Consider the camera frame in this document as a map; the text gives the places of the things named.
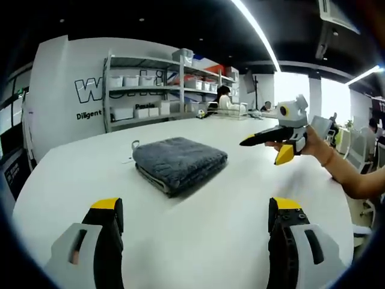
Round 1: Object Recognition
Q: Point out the grey towel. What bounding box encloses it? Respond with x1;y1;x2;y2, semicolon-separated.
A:
131;137;229;199

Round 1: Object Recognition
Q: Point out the person's right hand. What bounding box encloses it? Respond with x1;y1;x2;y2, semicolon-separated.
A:
264;125;333;166

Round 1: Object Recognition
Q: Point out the grey tablet-like panel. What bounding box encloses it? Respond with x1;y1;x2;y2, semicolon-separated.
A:
309;114;334;141

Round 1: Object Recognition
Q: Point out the screen on black stand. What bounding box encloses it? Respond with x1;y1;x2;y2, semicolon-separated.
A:
242;70;260;111

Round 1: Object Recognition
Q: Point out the white office chair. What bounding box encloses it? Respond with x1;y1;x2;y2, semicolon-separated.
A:
344;128;378;174
352;197;378;243

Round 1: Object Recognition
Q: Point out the short ceiling light strip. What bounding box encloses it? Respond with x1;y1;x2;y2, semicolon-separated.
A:
348;64;383;87

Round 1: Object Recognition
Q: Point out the long ceiling light strip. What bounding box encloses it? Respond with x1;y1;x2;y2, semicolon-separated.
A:
230;0;283;72

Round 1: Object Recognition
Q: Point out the grey metal shelving unit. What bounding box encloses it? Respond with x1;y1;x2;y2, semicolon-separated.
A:
102;49;239;134

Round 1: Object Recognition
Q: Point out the ceiling air conditioner unit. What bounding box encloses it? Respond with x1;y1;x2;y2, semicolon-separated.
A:
318;0;362;34

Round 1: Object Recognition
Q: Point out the row of white storage bins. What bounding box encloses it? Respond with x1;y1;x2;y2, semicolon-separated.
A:
108;49;238;121

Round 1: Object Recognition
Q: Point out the wire basket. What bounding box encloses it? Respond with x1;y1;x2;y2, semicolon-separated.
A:
214;103;249;121

